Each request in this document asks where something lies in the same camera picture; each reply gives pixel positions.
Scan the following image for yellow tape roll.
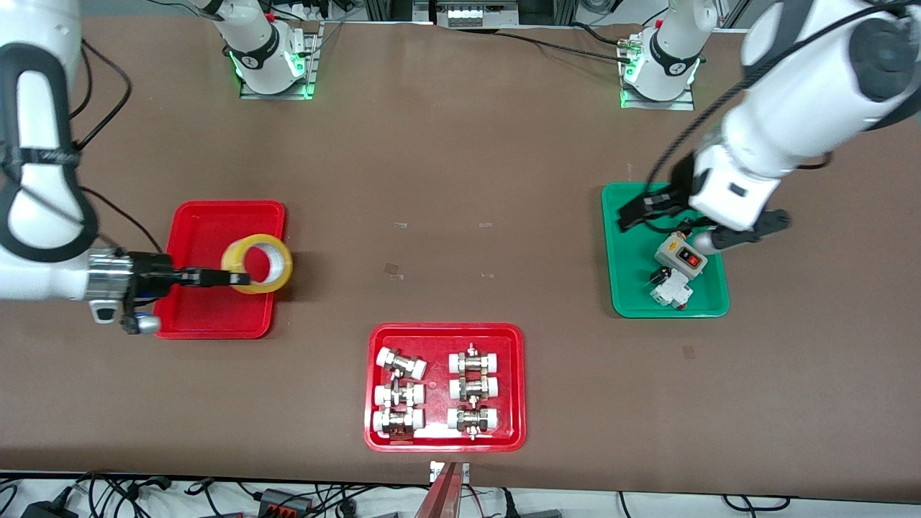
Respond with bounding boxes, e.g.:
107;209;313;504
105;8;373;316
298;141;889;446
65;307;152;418
221;234;294;294

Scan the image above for empty red plastic tray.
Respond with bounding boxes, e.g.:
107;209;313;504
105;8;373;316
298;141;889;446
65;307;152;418
150;200;286;340

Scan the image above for green plastic tray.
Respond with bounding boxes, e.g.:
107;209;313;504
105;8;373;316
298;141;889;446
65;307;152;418
601;182;731;319

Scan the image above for red tray with fittings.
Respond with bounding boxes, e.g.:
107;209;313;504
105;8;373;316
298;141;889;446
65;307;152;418
363;322;527;453

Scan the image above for white circuit breaker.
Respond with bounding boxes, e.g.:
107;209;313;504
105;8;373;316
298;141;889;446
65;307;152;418
650;277;694;309

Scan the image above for tilted metal pipe fitting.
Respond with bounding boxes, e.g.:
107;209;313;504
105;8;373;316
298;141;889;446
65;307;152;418
376;347;428;381

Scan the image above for metal pipe fitting white caps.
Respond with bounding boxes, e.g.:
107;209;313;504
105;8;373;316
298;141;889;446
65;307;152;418
447;404;500;440
448;344;502;375
449;374;501;402
372;407;425;438
373;381;426;408

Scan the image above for grey power block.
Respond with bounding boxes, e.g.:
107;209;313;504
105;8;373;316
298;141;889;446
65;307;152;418
259;488;314;516

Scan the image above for white terminal block device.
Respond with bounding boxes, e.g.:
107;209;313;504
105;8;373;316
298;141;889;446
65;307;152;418
432;0;520;28

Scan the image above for red metal bar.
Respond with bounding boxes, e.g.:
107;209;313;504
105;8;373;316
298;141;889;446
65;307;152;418
414;463;462;518

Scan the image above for black plug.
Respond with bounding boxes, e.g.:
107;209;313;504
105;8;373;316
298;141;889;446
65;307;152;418
500;489;563;518

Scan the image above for grey switch box red button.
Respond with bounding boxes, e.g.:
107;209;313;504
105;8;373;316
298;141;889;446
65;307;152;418
653;235;709;280

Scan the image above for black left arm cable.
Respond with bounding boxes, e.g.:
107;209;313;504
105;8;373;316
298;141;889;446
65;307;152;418
644;0;921;201

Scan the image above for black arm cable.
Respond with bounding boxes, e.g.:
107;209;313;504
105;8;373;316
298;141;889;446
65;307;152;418
71;40;168;254
644;0;921;201

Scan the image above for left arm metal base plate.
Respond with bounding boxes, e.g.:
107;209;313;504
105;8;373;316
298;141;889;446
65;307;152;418
620;40;696;112

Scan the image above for black braided table cable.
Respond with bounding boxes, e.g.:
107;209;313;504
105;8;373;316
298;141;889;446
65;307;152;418
496;22;638;62

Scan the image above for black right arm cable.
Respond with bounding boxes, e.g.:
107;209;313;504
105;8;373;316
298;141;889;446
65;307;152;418
71;40;168;254

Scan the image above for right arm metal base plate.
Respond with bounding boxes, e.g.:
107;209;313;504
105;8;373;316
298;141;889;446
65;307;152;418
240;22;322;100

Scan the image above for small silver bracket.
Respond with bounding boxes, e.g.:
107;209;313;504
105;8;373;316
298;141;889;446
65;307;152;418
430;460;471;484

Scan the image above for black cable loop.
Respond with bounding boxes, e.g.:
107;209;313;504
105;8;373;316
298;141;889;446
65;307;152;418
722;494;792;513

